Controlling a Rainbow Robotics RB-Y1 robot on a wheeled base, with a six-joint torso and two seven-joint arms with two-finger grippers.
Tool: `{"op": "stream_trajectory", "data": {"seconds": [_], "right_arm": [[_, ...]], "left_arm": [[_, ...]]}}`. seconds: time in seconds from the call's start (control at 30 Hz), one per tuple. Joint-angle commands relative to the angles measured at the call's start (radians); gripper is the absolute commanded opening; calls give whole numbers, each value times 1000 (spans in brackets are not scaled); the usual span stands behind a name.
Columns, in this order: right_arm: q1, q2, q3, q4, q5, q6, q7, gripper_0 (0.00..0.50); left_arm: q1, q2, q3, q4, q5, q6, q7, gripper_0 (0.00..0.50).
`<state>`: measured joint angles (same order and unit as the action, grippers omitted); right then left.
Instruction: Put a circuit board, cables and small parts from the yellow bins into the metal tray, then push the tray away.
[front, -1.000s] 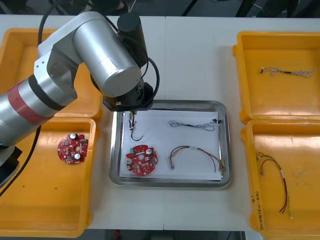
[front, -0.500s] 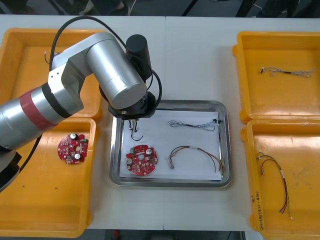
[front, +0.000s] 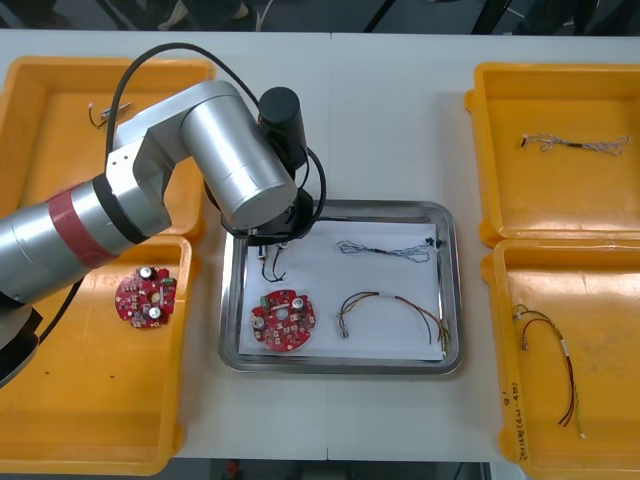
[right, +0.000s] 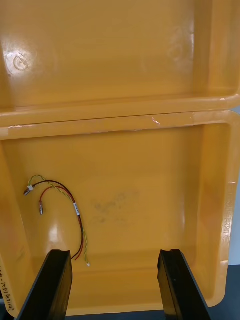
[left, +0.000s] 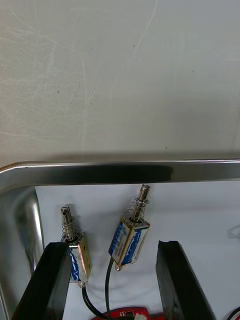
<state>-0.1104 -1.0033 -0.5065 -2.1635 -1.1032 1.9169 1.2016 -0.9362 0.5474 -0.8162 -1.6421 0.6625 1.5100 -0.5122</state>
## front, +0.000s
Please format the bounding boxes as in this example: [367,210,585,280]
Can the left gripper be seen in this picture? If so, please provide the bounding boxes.
[219,192,314,261]

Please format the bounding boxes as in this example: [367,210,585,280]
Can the round red circuit board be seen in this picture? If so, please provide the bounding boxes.
[250,288,320,354]
[114,265,180,332]

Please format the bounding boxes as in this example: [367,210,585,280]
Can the blue-white twisted wire harness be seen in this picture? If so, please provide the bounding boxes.
[519,133,632,157]
[335,236,445,265]

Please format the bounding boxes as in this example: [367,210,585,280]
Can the red black green-yellow harness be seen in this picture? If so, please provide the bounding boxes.
[335,289,452,354]
[510,303,587,440]

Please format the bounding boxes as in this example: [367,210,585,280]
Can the steel tray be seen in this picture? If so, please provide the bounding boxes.
[217,198,465,376]

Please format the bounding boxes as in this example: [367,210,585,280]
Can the white paper sheet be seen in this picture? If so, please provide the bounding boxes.
[237,219,448,364]

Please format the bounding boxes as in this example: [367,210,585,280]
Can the yellow-orange plastic bin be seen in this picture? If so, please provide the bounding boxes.
[0,234,201,477]
[463,62,640,247]
[0,55,221,241]
[479,238,640,480]

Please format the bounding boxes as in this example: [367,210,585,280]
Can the black frame leg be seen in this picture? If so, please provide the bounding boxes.
[472,0,512,35]
[363,0,401,34]

